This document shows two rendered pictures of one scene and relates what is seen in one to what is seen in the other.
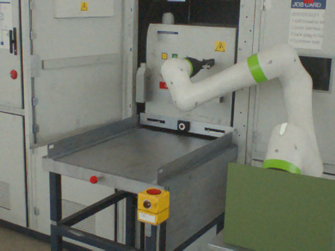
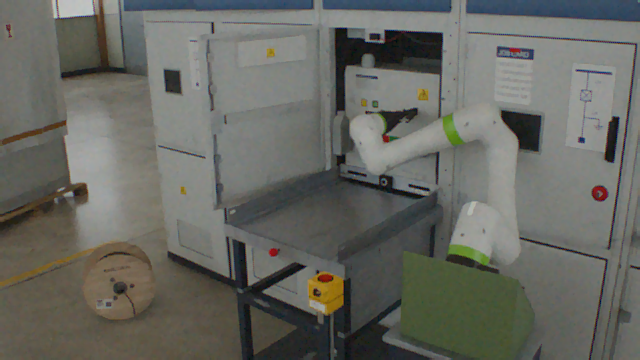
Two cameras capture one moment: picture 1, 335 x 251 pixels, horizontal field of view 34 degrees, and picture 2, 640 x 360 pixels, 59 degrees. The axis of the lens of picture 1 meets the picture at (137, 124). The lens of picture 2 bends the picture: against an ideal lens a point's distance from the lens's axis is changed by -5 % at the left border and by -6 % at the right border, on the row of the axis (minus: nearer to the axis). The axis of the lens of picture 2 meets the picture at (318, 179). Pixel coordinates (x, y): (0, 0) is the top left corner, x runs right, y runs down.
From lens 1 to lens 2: 0.34 m
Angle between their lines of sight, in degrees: 8
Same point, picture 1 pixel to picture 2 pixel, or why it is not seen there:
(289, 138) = (477, 220)
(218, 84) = (411, 147)
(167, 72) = (355, 132)
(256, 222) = (433, 316)
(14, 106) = not seen: hidden behind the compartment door
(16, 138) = not seen: hidden behind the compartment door
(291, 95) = (492, 161)
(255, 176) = (431, 268)
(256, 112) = (462, 171)
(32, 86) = (214, 144)
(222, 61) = (425, 111)
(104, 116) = (300, 169)
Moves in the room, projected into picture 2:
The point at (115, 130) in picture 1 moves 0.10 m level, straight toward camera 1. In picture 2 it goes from (310, 186) to (308, 193)
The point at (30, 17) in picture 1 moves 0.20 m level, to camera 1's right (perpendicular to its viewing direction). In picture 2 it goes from (209, 70) to (257, 69)
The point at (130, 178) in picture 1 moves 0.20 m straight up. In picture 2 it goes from (311, 253) to (309, 200)
